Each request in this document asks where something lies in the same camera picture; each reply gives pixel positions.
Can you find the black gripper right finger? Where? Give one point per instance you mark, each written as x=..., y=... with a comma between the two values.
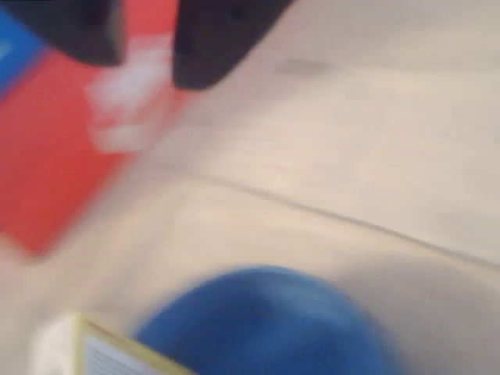
x=215, y=39

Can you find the blue flat object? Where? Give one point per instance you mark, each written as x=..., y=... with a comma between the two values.
x=11, y=51

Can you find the red flat object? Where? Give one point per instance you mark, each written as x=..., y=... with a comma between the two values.
x=47, y=156

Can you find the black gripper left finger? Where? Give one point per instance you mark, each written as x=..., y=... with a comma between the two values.
x=82, y=27

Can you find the small yellow white block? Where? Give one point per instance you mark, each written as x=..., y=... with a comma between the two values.
x=109, y=359

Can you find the blue plastic bowl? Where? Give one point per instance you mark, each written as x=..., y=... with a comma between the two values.
x=254, y=324

